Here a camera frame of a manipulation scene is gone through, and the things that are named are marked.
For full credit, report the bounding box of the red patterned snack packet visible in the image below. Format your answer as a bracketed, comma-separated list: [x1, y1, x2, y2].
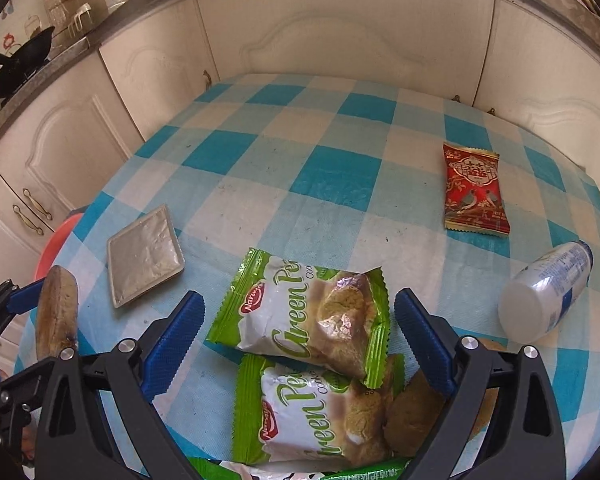
[442, 141, 512, 237]

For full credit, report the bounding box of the white wire rack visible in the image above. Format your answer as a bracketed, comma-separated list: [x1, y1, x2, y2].
[55, 2, 94, 42]

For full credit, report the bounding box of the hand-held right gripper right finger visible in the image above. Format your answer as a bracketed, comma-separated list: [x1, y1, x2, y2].
[394, 287, 566, 480]

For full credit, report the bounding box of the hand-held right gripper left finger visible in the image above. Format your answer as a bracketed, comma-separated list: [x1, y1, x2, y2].
[35, 290, 204, 480]

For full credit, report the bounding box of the orange plastic stool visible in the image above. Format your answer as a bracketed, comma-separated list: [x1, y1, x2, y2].
[34, 212, 84, 282]

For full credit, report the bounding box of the brown potato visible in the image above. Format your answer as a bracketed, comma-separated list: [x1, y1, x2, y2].
[34, 265, 80, 362]
[384, 369, 448, 457]

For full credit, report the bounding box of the green cookie packet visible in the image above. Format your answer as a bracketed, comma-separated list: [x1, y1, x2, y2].
[231, 352, 406, 466]
[206, 247, 392, 381]

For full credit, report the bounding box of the green spotted packet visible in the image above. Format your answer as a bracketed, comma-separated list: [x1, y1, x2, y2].
[187, 456, 416, 480]

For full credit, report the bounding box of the brass cabinet handle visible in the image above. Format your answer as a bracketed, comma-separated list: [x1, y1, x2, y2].
[12, 205, 45, 235]
[22, 189, 54, 221]

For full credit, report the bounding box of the blue checkered tablecloth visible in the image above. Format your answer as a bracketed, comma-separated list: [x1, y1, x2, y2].
[55, 74, 600, 480]

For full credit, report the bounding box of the silver foil packet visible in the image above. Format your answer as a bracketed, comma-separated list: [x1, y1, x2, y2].
[106, 204, 187, 309]

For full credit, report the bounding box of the white plastic bottle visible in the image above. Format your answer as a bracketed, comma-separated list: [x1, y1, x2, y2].
[498, 240, 595, 345]

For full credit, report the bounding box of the black wok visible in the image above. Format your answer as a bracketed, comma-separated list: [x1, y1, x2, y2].
[0, 26, 56, 98]

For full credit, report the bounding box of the cream kitchen cabinet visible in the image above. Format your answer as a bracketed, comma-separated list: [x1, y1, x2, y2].
[0, 0, 600, 361]

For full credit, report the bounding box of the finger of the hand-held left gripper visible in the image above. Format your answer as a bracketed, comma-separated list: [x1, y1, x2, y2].
[0, 281, 44, 356]
[0, 355, 51, 412]

